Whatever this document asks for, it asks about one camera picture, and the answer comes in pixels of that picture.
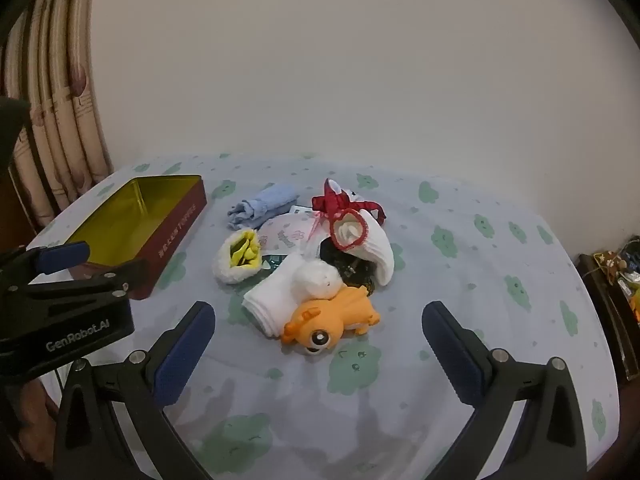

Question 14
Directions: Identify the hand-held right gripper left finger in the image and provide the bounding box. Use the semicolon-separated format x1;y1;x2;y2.
52;301;217;480

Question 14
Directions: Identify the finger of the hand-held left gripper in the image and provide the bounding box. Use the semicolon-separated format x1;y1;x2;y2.
10;258;150;306
0;241;92;282

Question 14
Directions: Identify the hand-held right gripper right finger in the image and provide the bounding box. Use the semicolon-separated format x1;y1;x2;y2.
421;301;588;480

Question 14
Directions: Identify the red tin box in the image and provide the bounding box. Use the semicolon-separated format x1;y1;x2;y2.
64;174;208;301

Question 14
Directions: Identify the white fuzzy sock yellow lining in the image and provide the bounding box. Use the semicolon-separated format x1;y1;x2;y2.
212;229;263;286

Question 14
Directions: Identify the white towel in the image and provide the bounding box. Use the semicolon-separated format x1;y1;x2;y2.
242;254;321;338

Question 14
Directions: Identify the orange plush toy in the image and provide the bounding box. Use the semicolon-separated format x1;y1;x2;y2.
280;285;383;357

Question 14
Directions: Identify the white sock with red trim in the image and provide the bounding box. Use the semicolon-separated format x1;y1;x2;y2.
327;208;396;286

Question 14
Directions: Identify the black fabric hair clip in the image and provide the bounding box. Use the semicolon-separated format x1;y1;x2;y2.
319;237;376;296

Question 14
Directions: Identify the white fluffy ball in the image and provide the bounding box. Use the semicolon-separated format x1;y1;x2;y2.
294;260;343;302

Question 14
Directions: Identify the wet wipes packet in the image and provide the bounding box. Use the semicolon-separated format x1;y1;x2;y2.
257;205;331;268

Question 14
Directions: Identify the blue small towel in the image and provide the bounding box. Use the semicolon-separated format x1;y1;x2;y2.
227;183;297;231

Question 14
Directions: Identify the red and white satin pouch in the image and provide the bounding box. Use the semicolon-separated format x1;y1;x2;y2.
311;178;387;226

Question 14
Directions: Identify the green cloud print tablecloth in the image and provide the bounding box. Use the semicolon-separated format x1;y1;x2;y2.
25;152;621;480

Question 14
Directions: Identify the beige patterned curtain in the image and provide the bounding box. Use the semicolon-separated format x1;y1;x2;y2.
0;0;113;231

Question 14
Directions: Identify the dark wooden cabinet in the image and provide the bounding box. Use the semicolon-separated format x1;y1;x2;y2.
575;252;640;381

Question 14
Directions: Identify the brown floral pouch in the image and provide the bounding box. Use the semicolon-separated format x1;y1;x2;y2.
594;249;632;275

